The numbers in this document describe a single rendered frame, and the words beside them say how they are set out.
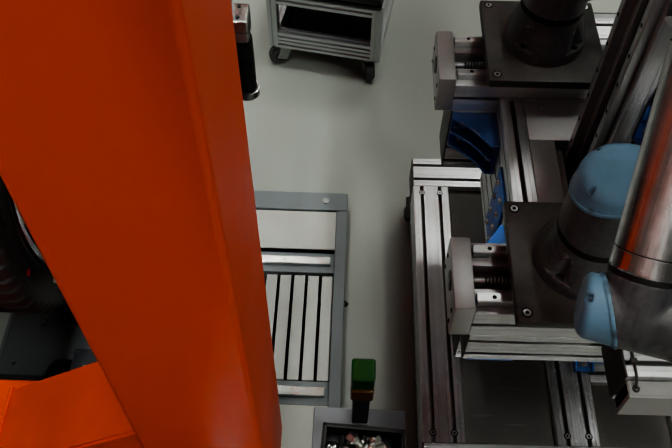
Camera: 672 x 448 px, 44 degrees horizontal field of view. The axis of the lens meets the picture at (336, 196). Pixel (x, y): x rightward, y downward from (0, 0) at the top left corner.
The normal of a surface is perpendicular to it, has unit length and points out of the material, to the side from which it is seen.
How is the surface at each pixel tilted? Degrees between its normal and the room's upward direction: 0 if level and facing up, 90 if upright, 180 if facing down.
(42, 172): 90
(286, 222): 0
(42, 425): 36
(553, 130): 0
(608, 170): 7
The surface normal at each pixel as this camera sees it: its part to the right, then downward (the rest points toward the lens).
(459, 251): 0.01, -0.59
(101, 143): -0.04, 0.80
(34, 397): -0.58, -0.50
